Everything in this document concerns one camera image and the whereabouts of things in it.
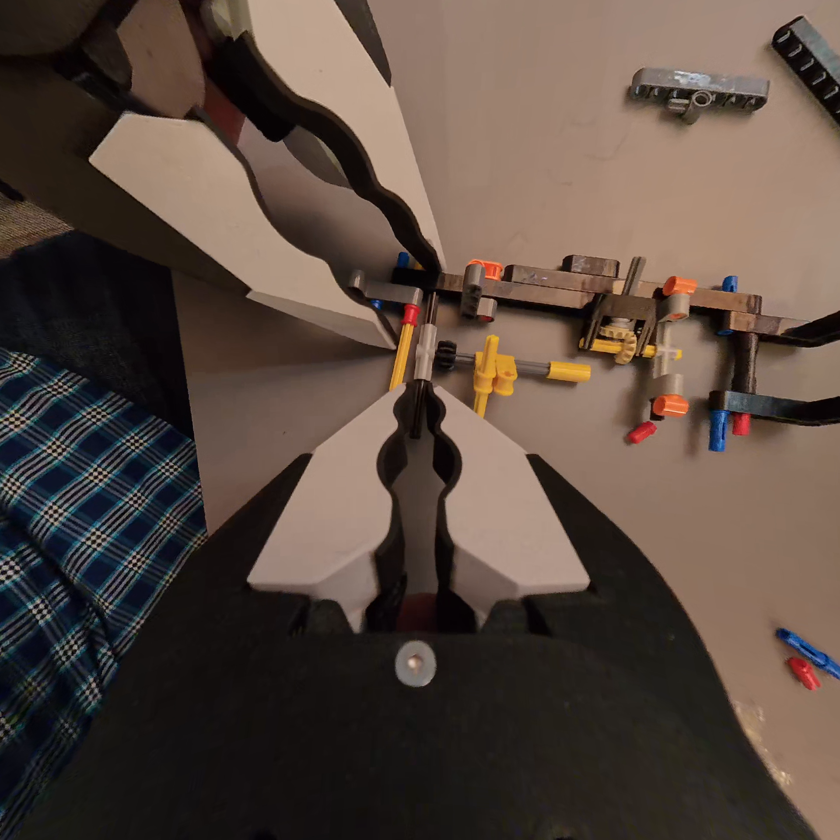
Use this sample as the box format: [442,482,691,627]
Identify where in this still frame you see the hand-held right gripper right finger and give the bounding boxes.
[430,386,589,627]

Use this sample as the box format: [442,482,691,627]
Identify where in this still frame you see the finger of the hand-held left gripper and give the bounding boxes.
[88,112,400,350]
[203,0,447,277]

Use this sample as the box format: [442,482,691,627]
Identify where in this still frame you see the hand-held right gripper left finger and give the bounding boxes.
[248,384,409,631]

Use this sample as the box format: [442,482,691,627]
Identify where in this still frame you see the yellow connector axle lego assembly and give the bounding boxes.
[408,292,593,439]

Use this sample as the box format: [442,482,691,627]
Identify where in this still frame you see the yellow axle gear lego assembly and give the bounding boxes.
[577,314,658,366]

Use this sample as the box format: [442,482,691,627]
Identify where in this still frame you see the black lego chassis assembly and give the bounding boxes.
[348,255,840,454]

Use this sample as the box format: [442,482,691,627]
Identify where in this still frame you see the scattered blue lego pins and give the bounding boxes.
[776,628,840,680]

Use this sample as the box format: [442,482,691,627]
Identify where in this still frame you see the dark grey lego connector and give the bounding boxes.
[666,91,713,126]

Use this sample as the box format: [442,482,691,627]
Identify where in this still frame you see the grey lego beam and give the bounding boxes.
[629,67,770,112]

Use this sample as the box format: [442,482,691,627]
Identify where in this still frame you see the long black lego beam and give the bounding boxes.
[771,16,840,129]

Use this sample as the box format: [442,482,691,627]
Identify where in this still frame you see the person's left hand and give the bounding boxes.
[197,79,249,142]

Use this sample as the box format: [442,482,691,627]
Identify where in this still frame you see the person's dark trousers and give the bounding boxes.
[0,230,196,437]

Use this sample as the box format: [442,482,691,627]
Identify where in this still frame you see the blue plaid shirt person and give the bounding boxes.
[0,348,207,834]

